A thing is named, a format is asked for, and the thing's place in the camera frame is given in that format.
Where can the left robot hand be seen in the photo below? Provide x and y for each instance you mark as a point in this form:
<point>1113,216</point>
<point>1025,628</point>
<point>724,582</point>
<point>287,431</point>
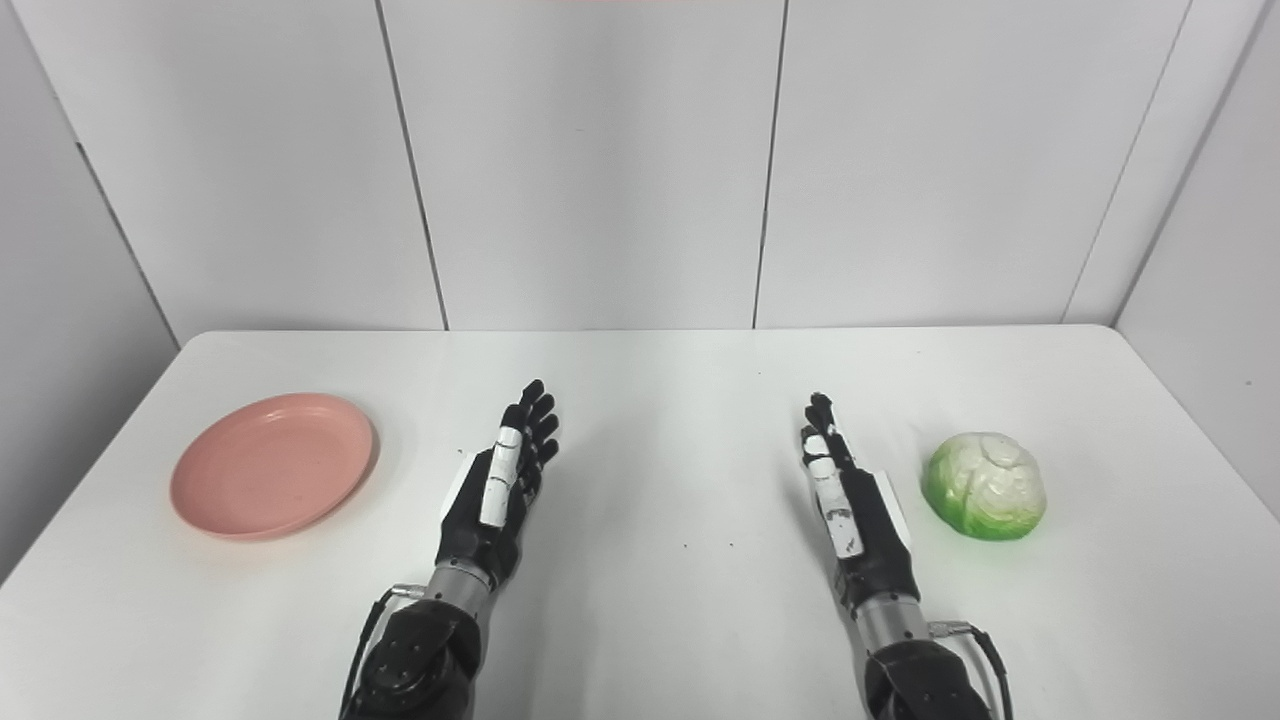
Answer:
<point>480,520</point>

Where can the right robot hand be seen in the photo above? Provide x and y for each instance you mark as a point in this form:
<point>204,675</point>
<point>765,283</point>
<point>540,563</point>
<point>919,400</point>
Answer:
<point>865,530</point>

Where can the green white cabbage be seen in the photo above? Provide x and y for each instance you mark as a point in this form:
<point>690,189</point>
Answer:
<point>985,487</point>

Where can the pink plate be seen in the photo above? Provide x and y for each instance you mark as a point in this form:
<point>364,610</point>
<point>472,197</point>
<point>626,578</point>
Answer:
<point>272,466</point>

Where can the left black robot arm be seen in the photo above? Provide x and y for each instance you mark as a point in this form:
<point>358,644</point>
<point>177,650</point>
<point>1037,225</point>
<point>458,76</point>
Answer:
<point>425,645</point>

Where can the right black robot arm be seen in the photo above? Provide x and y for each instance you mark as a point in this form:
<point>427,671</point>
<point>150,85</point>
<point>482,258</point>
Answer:
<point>915,665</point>

